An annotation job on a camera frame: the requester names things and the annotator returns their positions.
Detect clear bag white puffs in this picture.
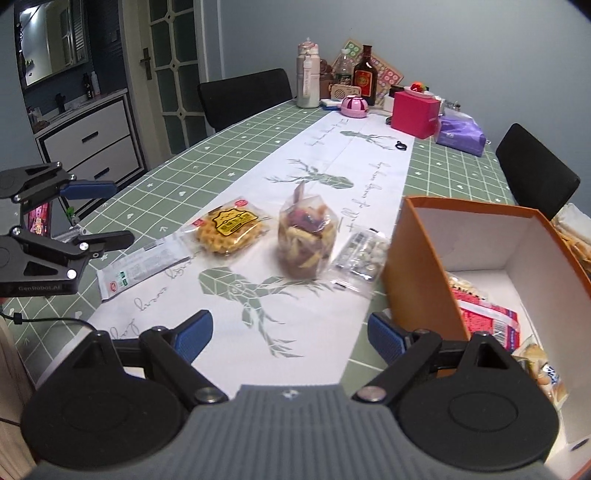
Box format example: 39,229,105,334
446,272,487,300

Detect clear plastic water bottle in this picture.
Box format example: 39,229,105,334
332,48,355,85

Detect black chair near wall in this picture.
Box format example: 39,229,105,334
496,123,581,220

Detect magenta square box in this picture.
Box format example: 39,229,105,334
391,91,440,139

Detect small clear nut packet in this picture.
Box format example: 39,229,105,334
329,229,390,297

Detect small beige radio box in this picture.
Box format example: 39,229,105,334
329,83,362,101

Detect red fruit toy on dish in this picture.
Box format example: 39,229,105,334
404,82,434,98

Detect folded white yellow cloths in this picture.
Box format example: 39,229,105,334
551,203,591,277

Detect red label snack packet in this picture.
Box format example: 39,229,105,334
452,289,521,352

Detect clear bag mixed veggie chips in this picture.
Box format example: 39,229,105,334
277,181,339,280

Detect white long snack packet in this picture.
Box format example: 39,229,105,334
96,234,191,301

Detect black chair left side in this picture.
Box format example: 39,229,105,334
197,68,293,132

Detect brown chocolate-colored object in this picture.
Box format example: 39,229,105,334
320,59,335,99

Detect yellow label waffle pack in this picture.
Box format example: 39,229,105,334
179,196,274,260

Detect purple tissue pack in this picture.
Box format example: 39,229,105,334
435,116,487,157

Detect patterned cards board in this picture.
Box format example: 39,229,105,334
341,38,406,106

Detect white drawer cabinet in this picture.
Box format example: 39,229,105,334
34,89,146,218

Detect orange cardboard box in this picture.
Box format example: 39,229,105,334
382,197,590,479

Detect white pink tumbler bottle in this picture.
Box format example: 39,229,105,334
297,38,321,109

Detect glass panel door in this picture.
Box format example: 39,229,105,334
119,0,211,168

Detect dark brown liquor bottle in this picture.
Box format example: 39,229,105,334
353,45,378,106

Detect pink round container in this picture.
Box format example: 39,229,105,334
339,95,369,119

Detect white deer table runner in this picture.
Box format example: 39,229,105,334
85,108,412,398

